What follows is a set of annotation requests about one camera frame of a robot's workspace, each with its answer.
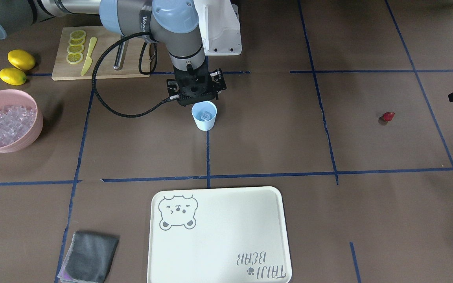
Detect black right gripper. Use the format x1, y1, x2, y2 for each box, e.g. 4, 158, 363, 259
166, 63, 227, 106

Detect clear ice cube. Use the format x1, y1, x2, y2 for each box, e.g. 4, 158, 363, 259
199, 110, 213, 121

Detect red strawberry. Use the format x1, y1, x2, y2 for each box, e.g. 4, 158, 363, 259
382, 112, 395, 122

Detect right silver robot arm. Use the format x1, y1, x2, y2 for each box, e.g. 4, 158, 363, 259
0, 0, 227, 106

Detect light blue plastic cup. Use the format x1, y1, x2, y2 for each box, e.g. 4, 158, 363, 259
191, 101, 217, 131

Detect pile of clear ice cubes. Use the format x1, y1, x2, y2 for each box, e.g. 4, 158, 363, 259
0, 105, 37, 147

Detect steel muddler with black tip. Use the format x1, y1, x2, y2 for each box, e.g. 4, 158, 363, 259
113, 41, 127, 71

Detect yellow plastic knife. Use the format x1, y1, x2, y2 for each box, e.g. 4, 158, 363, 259
80, 37, 98, 76

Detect wooden cutting board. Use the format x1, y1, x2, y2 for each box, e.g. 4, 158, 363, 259
52, 26, 145, 81

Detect upper lemon slice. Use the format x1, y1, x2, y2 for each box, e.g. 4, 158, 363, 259
69, 30, 87, 40

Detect cream bear serving tray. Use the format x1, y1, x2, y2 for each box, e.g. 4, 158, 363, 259
146, 186, 292, 283

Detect upper whole lemon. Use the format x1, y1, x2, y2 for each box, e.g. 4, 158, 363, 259
7, 50, 36, 71

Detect whole lemon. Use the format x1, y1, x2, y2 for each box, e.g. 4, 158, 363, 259
7, 50, 36, 71
0, 68, 27, 86

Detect lower whole lemon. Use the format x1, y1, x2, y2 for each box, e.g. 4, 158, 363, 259
0, 68, 27, 86

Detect pink bowl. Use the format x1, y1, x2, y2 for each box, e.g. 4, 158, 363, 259
0, 89, 43, 153

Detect grey folded cloth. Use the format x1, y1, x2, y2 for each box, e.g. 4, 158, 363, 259
57, 231, 119, 283

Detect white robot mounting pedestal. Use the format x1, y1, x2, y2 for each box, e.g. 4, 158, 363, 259
194, 0, 242, 56

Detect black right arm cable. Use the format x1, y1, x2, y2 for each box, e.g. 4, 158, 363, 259
91, 32, 180, 118

